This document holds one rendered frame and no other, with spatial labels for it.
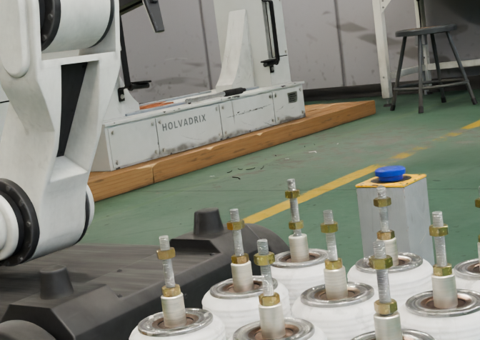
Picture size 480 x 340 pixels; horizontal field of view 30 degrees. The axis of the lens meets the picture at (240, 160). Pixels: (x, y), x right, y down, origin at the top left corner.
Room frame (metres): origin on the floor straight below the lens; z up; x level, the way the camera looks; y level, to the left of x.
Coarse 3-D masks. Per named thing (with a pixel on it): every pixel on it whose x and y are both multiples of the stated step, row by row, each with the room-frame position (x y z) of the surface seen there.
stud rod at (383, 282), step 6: (378, 246) 0.72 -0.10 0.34; (384, 246) 0.72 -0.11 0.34; (378, 252) 0.72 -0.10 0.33; (384, 252) 0.72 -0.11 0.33; (378, 258) 0.72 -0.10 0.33; (378, 270) 0.72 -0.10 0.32; (384, 270) 0.72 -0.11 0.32; (378, 276) 0.72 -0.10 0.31; (384, 276) 0.72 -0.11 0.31; (378, 282) 0.72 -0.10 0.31; (384, 282) 0.72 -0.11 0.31; (378, 288) 0.72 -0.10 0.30; (384, 288) 0.72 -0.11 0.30; (384, 294) 0.72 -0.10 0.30; (384, 300) 0.72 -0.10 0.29; (390, 300) 0.72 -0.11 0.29
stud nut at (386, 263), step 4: (372, 256) 0.73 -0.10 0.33; (388, 256) 0.72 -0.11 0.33; (372, 260) 0.72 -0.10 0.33; (376, 260) 0.71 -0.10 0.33; (380, 260) 0.71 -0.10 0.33; (384, 260) 0.71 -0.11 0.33; (388, 260) 0.72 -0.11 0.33; (392, 260) 0.72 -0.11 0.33; (372, 264) 0.72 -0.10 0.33; (376, 264) 0.71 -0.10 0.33; (380, 264) 0.71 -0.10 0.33; (384, 264) 0.71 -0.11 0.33; (388, 264) 0.71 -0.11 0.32; (392, 264) 0.72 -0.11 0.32; (372, 268) 0.72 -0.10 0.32; (376, 268) 0.71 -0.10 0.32; (380, 268) 0.71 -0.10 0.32; (384, 268) 0.71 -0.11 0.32; (388, 268) 0.72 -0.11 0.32
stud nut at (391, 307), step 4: (376, 300) 0.73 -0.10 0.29; (392, 300) 0.72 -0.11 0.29; (376, 304) 0.72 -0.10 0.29; (380, 304) 0.72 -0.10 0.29; (384, 304) 0.71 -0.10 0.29; (388, 304) 0.71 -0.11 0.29; (392, 304) 0.72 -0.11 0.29; (396, 304) 0.72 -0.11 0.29; (376, 308) 0.72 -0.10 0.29; (380, 308) 0.72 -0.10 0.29; (384, 308) 0.71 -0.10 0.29; (388, 308) 0.71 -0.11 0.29; (392, 308) 0.71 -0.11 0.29; (396, 308) 0.72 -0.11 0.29; (376, 312) 0.72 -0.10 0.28; (380, 312) 0.72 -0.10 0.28; (384, 312) 0.71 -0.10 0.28; (388, 312) 0.71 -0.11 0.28; (392, 312) 0.71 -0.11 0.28
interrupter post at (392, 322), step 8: (376, 320) 0.72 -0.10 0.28; (384, 320) 0.71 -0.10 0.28; (392, 320) 0.71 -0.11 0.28; (400, 320) 0.72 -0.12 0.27; (376, 328) 0.72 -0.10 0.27; (384, 328) 0.71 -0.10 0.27; (392, 328) 0.71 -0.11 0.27; (400, 328) 0.72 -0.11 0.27; (376, 336) 0.72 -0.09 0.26; (384, 336) 0.71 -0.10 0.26; (392, 336) 0.71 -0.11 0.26; (400, 336) 0.72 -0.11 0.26
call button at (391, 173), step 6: (378, 168) 1.18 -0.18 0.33; (384, 168) 1.17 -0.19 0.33; (390, 168) 1.16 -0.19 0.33; (396, 168) 1.15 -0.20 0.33; (402, 168) 1.15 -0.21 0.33; (378, 174) 1.16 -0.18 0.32; (384, 174) 1.15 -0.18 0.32; (390, 174) 1.14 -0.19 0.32; (396, 174) 1.15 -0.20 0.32; (402, 174) 1.16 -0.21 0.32; (384, 180) 1.15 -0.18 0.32; (390, 180) 1.15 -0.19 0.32
